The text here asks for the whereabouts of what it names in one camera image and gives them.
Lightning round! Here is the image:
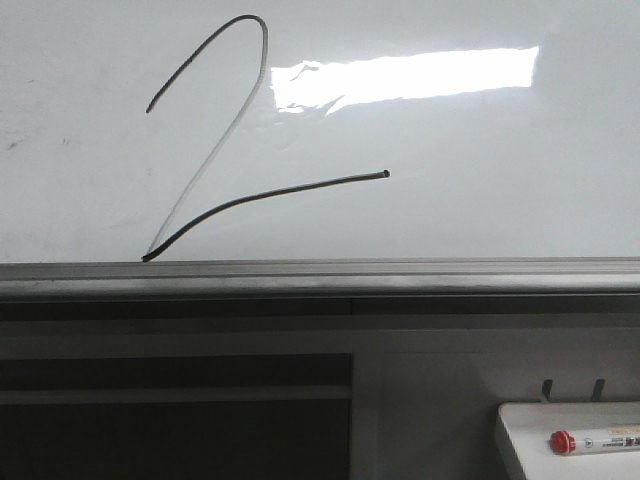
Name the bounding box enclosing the white whiteboard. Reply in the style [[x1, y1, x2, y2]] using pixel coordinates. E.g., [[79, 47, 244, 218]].
[[1, 1, 639, 263]]

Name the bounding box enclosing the grey aluminium marker ledge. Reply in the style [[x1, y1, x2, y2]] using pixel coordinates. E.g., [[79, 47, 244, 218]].
[[1, 257, 639, 301]]

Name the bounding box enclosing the left black tray hook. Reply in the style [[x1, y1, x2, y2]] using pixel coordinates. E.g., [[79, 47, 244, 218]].
[[540, 379, 553, 403]]

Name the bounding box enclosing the black tray hook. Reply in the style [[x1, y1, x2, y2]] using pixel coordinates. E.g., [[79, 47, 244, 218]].
[[591, 378, 606, 402], [540, 379, 553, 403]]

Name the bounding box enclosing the white plastic tray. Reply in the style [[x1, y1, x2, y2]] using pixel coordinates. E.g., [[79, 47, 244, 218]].
[[495, 401, 639, 479]]

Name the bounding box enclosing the dark cabinet panel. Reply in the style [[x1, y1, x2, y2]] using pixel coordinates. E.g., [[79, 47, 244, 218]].
[[1, 354, 352, 479]]

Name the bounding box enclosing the right black tray hook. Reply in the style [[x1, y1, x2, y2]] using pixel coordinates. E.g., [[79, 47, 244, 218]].
[[591, 378, 606, 402]]

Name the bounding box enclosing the red-capped white marker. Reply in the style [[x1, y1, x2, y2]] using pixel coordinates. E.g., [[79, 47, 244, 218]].
[[549, 425, 639, 456]]

